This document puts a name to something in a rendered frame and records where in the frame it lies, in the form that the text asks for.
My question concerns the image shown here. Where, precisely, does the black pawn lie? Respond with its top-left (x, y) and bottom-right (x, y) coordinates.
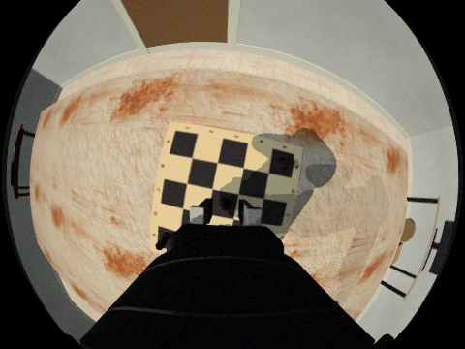
top-left (219, 197), bottom-right (232, 210)

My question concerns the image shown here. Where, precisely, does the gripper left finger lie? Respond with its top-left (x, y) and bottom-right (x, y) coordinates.
top-left (190, 198), bottom-right (213, 225)

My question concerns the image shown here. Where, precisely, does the black rook chess piece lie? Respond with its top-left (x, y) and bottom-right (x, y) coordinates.
top-left (275, 156), bottom-right (295, 172)

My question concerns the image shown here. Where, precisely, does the chessboard with black pieces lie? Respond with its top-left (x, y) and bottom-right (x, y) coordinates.
top-left (150, 121), bottom-right (303, 254)

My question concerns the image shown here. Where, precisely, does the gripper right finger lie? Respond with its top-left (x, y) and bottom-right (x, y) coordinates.
top-left (238, 199), bottom-right (263, 226)

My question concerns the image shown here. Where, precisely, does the black bishop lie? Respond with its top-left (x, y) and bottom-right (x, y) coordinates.
top-left (155, 233), bottom-right (171, 250)

